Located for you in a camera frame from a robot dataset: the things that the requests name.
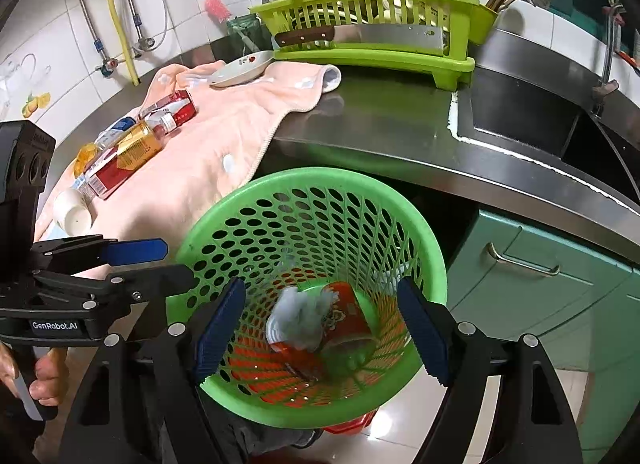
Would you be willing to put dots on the white flower-print plate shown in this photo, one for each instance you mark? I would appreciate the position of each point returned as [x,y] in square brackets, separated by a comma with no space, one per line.
[240,71]

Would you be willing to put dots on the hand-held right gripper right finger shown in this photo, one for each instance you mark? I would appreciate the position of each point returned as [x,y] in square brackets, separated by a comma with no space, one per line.
[422,329]

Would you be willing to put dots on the amber liquid plastic bottle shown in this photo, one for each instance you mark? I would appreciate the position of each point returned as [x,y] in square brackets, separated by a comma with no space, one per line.
[140,143]

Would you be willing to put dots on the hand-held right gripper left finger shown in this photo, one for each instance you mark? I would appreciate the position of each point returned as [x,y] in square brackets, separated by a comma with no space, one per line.
[220,329]

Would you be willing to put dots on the red paper cup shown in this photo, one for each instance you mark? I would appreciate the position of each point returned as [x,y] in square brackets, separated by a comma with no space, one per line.
[350,314]

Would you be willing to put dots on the red and white carton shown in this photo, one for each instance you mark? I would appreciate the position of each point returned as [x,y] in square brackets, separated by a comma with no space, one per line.
[175,106]
[107,178]

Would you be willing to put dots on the green plastic dish rack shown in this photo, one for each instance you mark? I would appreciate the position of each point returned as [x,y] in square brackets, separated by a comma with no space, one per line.
[450,3]

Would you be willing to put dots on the yellow packet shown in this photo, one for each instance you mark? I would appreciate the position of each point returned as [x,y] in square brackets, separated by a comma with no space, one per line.
[86,158]

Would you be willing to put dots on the clear bottle with blue label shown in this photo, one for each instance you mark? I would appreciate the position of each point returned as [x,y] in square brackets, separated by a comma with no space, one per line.
[117,128]

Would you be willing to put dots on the green cabinet drawer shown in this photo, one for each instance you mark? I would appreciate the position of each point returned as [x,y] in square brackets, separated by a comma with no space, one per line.
[530,294]

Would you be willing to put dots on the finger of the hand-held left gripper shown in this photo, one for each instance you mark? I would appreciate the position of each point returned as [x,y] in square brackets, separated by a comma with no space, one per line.
[137,250]
[150,281]

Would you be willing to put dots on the person's left hand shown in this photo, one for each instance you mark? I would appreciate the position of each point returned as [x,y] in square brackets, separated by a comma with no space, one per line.
[47,384]

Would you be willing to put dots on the steel sink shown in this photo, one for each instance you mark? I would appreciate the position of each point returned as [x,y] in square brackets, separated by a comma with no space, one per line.
[525,113]

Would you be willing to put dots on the white cup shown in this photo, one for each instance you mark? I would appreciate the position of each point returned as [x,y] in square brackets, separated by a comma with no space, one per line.
[72,211]

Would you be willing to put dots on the metal faucet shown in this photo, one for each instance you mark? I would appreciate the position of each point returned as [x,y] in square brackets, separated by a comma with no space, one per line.
[610,43]

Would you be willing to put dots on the green plastic bag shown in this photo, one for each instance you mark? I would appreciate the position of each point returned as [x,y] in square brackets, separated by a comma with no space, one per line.
[245,33]

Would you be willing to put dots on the crumpled white tissue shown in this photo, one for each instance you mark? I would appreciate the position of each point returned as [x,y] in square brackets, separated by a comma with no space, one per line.
[300,319]

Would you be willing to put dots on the pink bottle brush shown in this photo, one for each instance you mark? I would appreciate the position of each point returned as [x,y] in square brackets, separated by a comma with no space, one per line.
[216,8]

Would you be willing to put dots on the pink towel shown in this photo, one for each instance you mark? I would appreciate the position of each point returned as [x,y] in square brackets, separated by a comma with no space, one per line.
[215,133]

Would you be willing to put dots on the dark cloth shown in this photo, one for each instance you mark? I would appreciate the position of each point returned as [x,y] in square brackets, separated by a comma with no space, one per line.
[270,444]

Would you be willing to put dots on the red plastic item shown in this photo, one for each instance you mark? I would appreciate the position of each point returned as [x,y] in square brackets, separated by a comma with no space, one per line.
[350,426]

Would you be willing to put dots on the green perforated plastic basket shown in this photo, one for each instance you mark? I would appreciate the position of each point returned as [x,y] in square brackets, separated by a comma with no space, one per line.
[310,176]

